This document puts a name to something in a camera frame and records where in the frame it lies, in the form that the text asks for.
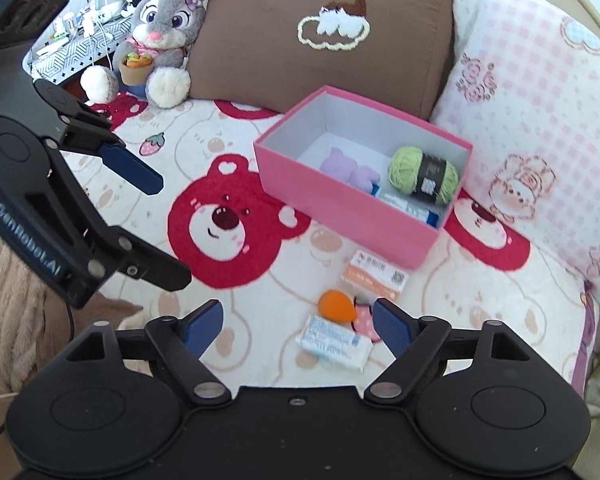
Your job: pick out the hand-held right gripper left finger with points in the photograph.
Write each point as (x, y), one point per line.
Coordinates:
(200, 327)

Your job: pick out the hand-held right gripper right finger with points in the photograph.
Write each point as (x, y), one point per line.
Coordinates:
(392, 327)

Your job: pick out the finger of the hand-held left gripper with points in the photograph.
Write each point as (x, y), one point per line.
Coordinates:
(130, 167)
(150, 265)

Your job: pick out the pink polka dot pouch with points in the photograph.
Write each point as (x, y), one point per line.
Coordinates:
(366, 327)

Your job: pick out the orange white floss box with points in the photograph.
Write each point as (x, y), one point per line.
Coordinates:
(375, 277)

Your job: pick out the orange makeup sponge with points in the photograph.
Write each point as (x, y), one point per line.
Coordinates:
(335, 306)

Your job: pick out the white tissue packet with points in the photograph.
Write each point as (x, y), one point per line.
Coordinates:
(332, 342)

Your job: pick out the blue tissue packet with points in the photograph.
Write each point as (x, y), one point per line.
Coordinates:
(410, 207)

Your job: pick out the pink cardboard box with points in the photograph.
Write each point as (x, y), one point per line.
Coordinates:
(330, 210)

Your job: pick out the purple plush toy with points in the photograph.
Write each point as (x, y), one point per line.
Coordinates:
(340, 165)

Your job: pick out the printed bear blanket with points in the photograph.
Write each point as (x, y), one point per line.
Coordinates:
(280, 270)

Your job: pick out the side table with patterned cloth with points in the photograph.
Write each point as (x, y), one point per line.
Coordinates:
(75, 55)

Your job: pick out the beige fuzzy cloth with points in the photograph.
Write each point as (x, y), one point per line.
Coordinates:
(10, 310)

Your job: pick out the grey bunny plush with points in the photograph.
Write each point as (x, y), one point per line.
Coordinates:
(165, 15)

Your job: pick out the green yarn ball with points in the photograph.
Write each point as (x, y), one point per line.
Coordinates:
(405, 170)

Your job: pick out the brown pillow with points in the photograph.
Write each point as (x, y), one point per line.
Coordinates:
(260, 60)

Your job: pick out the pink plaid pillow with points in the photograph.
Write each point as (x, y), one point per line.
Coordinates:
(530, 110)

